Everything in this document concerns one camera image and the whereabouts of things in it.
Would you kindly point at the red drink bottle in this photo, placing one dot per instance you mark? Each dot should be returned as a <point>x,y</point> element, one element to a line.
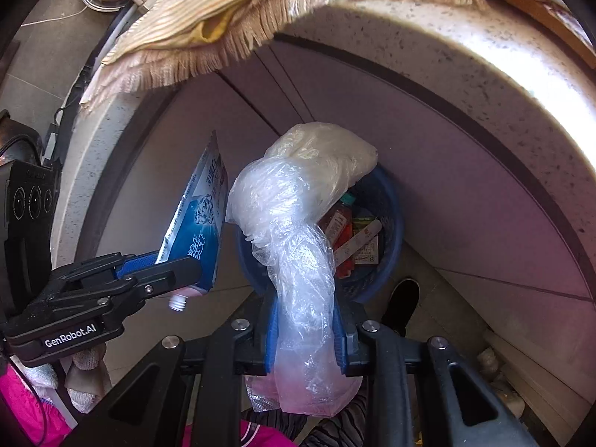
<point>337,223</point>

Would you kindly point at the person's left hand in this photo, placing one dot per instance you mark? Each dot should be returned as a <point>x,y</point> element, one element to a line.
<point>86,382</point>

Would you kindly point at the blue plastic basket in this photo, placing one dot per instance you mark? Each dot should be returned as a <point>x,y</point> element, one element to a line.
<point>372,284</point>

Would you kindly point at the black shoe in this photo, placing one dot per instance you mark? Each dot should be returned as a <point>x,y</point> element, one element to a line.
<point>403,302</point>

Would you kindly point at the blue white refill pouch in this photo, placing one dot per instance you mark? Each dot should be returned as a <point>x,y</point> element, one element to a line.
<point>195,228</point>

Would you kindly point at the yellow cloth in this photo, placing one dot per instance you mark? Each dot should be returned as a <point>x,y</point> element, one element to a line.
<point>209,30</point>

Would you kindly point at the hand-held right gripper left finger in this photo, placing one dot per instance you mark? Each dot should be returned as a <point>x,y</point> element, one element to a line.
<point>271,344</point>

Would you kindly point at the small green white carton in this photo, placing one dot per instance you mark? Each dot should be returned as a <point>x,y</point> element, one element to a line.
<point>361,224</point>

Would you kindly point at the cream striped towel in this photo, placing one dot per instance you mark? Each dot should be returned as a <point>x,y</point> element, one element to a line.
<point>186,4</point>

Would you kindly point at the white crumpled paper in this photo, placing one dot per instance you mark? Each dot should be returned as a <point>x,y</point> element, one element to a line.
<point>493,368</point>

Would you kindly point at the red paper box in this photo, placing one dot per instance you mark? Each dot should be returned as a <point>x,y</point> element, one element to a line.
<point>368,255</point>

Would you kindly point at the clear plastic bag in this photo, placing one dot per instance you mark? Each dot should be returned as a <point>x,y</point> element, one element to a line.
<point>298,288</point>

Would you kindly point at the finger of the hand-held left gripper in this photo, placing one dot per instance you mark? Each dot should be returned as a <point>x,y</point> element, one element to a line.
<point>135,263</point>
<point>163,277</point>

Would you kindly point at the fringed brown striped cloth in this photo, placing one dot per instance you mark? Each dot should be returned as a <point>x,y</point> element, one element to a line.
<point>153,70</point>

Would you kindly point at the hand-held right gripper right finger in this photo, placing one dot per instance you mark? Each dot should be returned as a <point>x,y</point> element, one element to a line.
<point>343,340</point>

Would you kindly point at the black appliance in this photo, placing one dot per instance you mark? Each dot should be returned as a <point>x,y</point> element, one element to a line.
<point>28,223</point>

